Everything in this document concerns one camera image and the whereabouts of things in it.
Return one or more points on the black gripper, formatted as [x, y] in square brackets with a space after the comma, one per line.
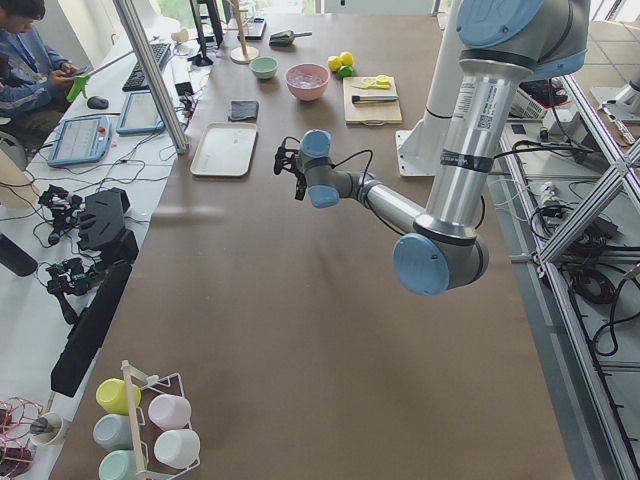
[299, 185]

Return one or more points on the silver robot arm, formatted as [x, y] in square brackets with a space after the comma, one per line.
[503, 44]

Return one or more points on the pile of clear ice cubes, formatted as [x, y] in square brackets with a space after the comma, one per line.
[304, 80]

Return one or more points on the wooden cup stand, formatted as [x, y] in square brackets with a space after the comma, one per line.
[242, 12]

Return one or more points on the metal ice scoop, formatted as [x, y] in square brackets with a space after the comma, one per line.
[286, 38]

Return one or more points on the pink cup in rack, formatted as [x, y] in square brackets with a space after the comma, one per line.
[170, 412]

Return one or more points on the yellow cup in rack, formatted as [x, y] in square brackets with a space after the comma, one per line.
[111, 396]

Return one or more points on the white cup in rack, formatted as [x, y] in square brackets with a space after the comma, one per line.
[178, 449]

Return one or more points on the grey cup in rack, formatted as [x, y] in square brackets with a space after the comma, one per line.
[112, 432]

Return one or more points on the mint cup in rack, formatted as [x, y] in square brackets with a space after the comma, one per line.
[118, 465]

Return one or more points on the cream rabbit tray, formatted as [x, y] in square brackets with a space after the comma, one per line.
[224, 150]

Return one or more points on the grey folded cloth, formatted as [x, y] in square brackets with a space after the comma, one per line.
[243, 110]

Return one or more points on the steel muddler black tip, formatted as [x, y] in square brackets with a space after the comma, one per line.
[362, 99]

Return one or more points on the pink bowl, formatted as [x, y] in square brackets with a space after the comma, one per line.
[312, 94]

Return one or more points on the wooden cutting board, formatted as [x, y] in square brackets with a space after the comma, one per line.
[373, 114]

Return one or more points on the green lime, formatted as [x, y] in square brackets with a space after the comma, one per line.
[345, 71]

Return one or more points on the green bowl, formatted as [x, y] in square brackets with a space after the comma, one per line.
[264, 68]

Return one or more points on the yellow lemon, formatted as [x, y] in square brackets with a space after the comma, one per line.
[334, 63]
[346, 58]

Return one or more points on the blue teach pendant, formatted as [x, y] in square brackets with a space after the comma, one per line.
[81, 140]
[139, 115]

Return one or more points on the seated person blue hoodie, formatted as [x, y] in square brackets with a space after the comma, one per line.
[35, 79]

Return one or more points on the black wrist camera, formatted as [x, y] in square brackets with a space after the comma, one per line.
[285, 157]

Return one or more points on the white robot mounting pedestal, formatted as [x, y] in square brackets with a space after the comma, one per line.
[419, 150]

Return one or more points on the aluminium frame post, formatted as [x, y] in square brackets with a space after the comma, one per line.
[137, 36]

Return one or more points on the white wire cup rack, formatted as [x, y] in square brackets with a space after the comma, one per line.
[140, 390]

